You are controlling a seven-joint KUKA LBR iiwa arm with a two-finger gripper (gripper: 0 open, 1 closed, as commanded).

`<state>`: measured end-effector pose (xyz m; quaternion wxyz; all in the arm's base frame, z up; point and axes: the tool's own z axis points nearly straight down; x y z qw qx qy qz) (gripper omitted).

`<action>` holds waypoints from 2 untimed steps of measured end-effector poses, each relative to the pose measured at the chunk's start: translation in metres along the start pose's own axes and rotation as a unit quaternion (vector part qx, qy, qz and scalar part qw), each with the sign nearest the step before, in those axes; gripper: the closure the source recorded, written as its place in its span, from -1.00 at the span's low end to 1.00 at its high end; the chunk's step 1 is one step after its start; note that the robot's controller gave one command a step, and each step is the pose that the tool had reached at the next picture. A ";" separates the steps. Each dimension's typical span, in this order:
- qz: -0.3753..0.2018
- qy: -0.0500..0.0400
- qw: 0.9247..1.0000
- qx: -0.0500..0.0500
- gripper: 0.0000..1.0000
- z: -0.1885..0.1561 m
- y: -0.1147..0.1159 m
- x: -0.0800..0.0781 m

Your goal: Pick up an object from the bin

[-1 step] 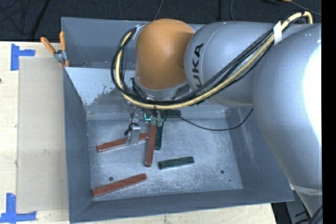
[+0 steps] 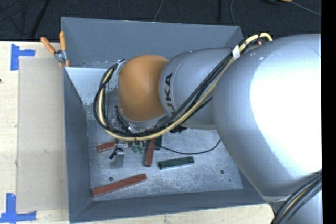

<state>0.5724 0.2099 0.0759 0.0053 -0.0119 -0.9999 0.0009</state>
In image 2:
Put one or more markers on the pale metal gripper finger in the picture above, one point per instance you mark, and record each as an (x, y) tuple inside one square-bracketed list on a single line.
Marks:
[(118, 161)]

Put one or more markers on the long red-brown flat block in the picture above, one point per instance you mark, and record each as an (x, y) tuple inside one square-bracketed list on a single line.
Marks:
[(119, 185)]

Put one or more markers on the dark green flat block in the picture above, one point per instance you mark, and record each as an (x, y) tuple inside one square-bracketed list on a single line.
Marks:
[(176, 162)]

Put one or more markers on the grey metal bin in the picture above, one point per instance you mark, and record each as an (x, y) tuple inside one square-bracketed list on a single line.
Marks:
[(183, 178)]

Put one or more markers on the pale cardboard board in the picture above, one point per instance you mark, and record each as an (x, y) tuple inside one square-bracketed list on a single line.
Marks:
[(42, 126)]

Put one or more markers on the black cylinder on white bracket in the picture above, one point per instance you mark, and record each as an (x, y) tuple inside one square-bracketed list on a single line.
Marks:
[(158, 143)]

